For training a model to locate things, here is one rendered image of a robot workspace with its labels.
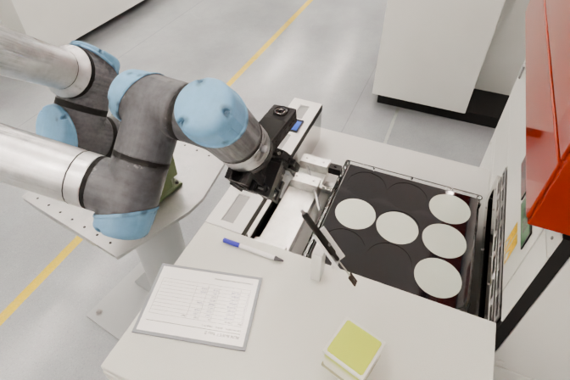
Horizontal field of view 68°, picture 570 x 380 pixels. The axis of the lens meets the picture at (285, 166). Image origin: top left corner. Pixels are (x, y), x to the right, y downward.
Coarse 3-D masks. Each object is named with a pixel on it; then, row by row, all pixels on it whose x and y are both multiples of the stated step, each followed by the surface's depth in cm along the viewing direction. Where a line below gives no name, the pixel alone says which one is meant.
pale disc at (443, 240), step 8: (440, 224) 102; (424, 232) 100; (432, 232) 100; (440, 232) 100; (448, 232) 100; (456, 232) 100; (424, 240) 99; (432, 240) 99; (440, 240) 99; (448, 240) 99; (456, 240) 99; (464, 240) 99; (432, 248) 97; (440, 248) 97; (448, 248) 97; (456, 248) 97; (464, 248) 97; (440, 256) 95; (448, 256) 95; (456, 256) 95
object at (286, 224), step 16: (320, 176) 117; (288, 192) 113; (304, 192) 113; (320, 192) 116; (288, 208) 109; (304, 208) 109; (272, 224) 105; (288, 224) 105; (304, 224) 108; (272, 240) 101; (288, 240) 101
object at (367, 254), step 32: (352, 192) 110; (384, 192) 110; (416, 192) 110; (448, 192) 110; (416, 224) 102; (448, 224) 102; (352, 256) 95; (384, 256) 95; (416, 256) 95; (416, 288) 89
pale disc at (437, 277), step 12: (420, 264) 94; (432, 264) 94; (444, 264) 94; (420, 276) 92; (432, 276) 92; (444, 276) 92; (456, 276) 92; (432, 288) 89; (444, 288) 89; (456, 288) 89
